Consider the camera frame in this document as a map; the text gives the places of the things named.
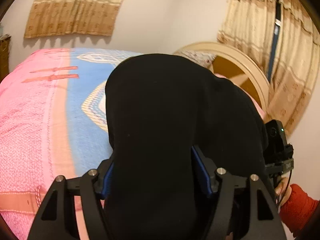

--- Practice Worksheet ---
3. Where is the black Asics shirt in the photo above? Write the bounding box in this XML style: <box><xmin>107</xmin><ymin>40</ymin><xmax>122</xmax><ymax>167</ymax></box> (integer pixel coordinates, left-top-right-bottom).
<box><xmin>105</xmin><ymin>54</ymin><xmax>271</xmax><ymax>239</ymax></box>

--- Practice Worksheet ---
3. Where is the red sleeve forearm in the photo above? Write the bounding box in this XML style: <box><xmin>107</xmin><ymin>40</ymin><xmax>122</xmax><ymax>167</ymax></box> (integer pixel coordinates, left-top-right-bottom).
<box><xmin>279</xmin><ymin>184</ymin><xmax>319</xmax><ymax>237</ymax></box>

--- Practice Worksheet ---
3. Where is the person's right hand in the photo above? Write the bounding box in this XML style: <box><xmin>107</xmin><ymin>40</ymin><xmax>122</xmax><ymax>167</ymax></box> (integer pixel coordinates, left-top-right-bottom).
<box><xmin>275</xmin><ymin>177</ymin><xmax>292</xmax><ymax>206</ymax></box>

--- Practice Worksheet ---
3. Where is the pink and blue bed blanket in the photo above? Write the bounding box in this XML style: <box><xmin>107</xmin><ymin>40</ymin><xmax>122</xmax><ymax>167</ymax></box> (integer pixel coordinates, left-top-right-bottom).
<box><xmin>1</xmin><ymin>49</ymin><xmax>139</xmax><ymax>239</ymax></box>

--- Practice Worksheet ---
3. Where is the beige bed headboard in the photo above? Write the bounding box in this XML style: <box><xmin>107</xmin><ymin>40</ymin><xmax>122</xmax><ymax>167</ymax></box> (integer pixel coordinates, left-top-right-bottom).
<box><xmin>176</xmin><ymin>41</ymin><xmax>270</xmax><ymax>111</ymax></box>

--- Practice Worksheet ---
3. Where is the floral pillow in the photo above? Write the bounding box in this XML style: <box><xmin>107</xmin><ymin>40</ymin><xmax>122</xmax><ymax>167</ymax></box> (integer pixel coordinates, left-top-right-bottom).
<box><xmin>174</xmin><ymin>50</ymin><xmax>216</xmax><ymax>69</ymax></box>

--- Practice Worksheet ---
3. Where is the wooden desk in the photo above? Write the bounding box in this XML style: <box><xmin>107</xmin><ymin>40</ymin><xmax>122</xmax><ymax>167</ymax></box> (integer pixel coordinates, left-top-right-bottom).
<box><xmin>0</xmin><ymin>34</ymin><xmax>11</xmax><ymax>82</ymax></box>

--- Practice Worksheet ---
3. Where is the beige window curtain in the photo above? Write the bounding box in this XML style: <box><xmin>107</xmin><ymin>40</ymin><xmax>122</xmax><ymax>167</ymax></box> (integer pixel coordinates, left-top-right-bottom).
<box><xmin>24</xmin><ymin>0</ymin><xmax>123</xmax><ymax>39</ymax></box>

